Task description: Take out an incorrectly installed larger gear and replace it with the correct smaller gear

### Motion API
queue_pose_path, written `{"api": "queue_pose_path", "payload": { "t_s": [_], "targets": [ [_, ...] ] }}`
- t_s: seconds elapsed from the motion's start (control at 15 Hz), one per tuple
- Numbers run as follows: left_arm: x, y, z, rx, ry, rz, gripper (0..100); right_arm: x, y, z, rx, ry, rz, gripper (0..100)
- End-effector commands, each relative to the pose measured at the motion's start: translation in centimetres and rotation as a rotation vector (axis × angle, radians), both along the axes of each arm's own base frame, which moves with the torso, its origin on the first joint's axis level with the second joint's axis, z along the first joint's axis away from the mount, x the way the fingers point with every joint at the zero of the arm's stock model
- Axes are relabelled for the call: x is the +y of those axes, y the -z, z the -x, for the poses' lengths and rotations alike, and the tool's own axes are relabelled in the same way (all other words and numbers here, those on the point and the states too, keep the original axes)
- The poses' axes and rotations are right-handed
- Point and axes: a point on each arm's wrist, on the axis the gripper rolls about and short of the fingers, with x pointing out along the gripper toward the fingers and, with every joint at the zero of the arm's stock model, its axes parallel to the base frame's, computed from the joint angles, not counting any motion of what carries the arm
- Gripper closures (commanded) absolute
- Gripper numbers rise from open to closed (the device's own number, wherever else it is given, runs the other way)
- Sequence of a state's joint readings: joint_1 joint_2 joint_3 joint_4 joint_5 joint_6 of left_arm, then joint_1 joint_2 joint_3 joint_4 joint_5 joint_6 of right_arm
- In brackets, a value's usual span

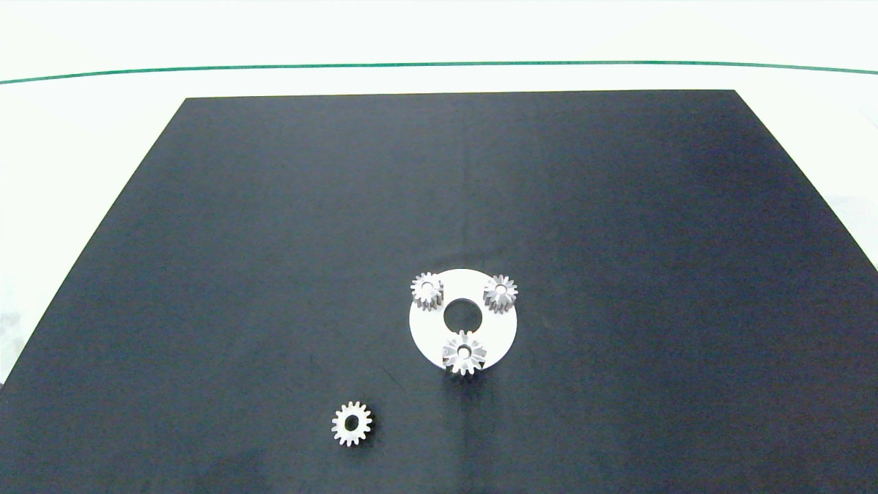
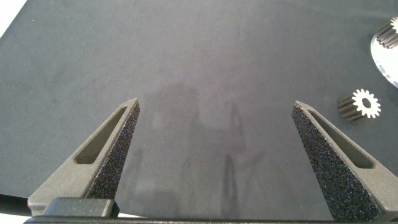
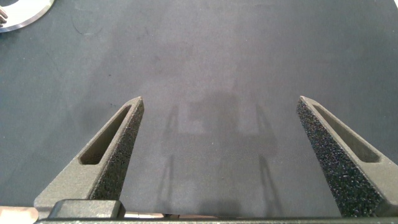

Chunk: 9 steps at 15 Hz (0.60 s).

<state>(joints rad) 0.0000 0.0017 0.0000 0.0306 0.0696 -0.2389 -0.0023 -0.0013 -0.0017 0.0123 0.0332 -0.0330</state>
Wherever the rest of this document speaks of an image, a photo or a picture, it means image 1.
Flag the small steel gear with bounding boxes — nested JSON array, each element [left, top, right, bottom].
[[410, 272, 445, 311], [331, 401, 373, 447], [483, 274, 519, 315]]

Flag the large steel gear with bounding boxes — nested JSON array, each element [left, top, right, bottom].
[[442, 330, 488, 377]]

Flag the round white plate with pins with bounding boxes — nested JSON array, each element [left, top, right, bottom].
[[409, 268, 518, 372]]

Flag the thin green tape line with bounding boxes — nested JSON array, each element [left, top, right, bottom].
[[0, 61, 878, 86]]

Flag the dark mat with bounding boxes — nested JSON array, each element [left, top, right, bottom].
[[0, 89, 878, 494]]

